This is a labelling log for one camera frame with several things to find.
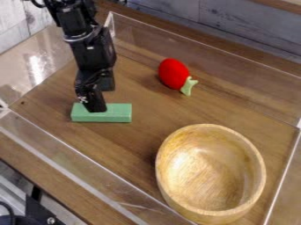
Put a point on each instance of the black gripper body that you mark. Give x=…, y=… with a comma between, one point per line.
x=94, y=52

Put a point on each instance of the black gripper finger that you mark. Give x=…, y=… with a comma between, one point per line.
x=106, y=81
x=91, y=98

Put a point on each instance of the green rectangular block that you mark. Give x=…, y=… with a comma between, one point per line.
x=118, y=114

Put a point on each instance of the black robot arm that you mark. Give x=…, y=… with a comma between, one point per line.
x=70, y=14

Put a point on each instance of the brown wooden bowl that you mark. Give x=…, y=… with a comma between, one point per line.
x=210, y=173

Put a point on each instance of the red plush strawberry toy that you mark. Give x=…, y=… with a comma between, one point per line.
x=175, y=76

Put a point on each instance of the clear acrylic corner bracket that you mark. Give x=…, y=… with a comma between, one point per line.
x=108, y=23

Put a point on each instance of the clear acrylic enclosure wall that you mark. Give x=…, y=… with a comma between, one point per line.
x=96, y=166

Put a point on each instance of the black clamp with cable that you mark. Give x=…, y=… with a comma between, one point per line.
x=36, y=214

